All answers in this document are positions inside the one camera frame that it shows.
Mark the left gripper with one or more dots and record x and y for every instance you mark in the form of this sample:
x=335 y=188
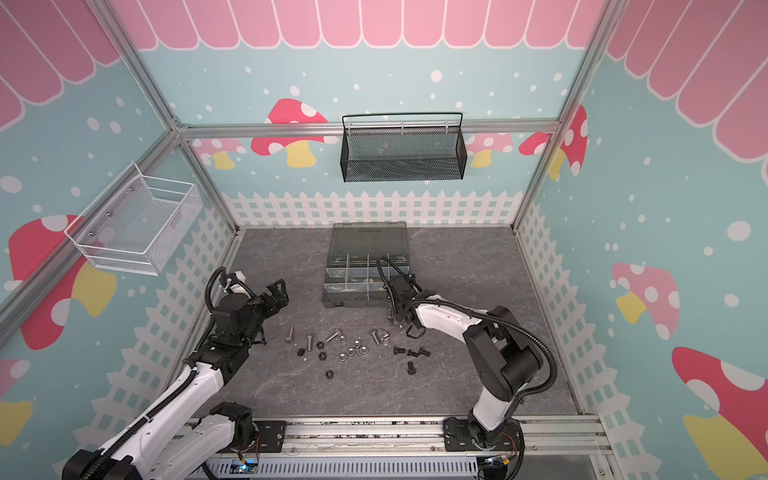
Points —
x=281 y=298

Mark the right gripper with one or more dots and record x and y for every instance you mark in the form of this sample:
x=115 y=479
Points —
x=398 y=300

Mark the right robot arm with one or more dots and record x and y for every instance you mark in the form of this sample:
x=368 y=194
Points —
x=511 y=362

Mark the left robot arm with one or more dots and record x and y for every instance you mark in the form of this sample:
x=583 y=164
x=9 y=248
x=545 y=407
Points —
x=146 y=447

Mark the green plastic organizer box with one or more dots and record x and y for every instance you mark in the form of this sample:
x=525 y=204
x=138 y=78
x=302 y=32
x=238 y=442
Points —
x=352 y=278

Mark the black bolt middle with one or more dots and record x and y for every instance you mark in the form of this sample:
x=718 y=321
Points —
x=417 y=353

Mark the black wire mesh basket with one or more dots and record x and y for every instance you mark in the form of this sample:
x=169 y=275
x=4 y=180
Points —
x=401 y=147

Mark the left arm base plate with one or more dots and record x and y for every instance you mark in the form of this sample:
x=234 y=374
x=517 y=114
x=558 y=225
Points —
x=268 y=437

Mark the white wire mesh basket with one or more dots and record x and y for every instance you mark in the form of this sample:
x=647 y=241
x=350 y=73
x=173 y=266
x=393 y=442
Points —
x=136 y=225

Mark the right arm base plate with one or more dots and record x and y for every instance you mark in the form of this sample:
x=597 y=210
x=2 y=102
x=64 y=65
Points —
x=467 y=434

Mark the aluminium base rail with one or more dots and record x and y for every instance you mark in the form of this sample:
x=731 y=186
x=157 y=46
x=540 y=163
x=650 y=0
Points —
x=401 y=446

